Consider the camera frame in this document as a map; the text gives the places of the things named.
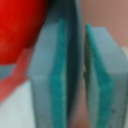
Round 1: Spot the teal padded gripper right finger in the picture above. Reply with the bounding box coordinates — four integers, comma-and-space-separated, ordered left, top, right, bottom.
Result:
85, 24, 128, 128

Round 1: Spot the teal padded gripper left finger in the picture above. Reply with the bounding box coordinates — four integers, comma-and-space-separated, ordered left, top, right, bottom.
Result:
27, 20, 67, 128

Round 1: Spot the red tomato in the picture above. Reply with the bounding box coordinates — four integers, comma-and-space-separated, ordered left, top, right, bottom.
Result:
0, 0, 48, 64

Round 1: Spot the brown stove top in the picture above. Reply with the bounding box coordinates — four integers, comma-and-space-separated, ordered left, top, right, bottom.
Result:
78, 0, 128, 128

